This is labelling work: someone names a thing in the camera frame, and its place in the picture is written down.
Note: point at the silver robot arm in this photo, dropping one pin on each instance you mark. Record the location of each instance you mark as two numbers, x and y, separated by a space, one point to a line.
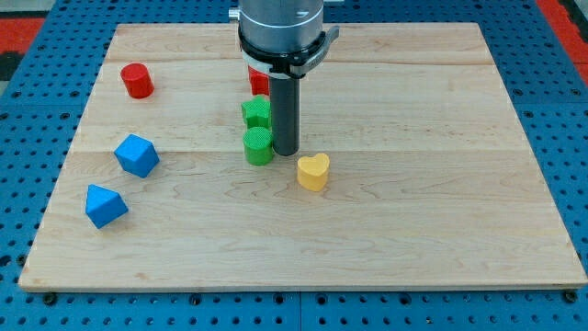
285 40

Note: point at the blue pyramid block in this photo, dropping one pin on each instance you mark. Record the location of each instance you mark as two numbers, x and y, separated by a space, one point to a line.
103 205

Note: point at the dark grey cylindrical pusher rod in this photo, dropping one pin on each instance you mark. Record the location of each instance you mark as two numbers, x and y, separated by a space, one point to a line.
285 115

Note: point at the green cylinder block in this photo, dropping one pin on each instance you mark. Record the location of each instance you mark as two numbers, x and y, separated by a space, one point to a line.
258 148

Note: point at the red cylinder block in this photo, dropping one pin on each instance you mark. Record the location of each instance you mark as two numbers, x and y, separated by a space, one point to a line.
137 80

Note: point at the red star block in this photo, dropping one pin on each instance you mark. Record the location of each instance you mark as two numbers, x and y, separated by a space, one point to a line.
259 82

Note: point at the wooden board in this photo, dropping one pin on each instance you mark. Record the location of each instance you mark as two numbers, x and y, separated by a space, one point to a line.
413 174

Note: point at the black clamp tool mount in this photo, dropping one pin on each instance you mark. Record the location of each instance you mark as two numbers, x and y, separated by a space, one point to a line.
285 65

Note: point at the green star block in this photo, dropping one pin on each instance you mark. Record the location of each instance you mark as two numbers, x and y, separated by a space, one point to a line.
256 112

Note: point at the blue cube block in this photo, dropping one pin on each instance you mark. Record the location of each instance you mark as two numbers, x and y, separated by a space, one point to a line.
137 156

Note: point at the yellow heart block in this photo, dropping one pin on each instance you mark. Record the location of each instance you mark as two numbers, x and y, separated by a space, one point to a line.
313 171

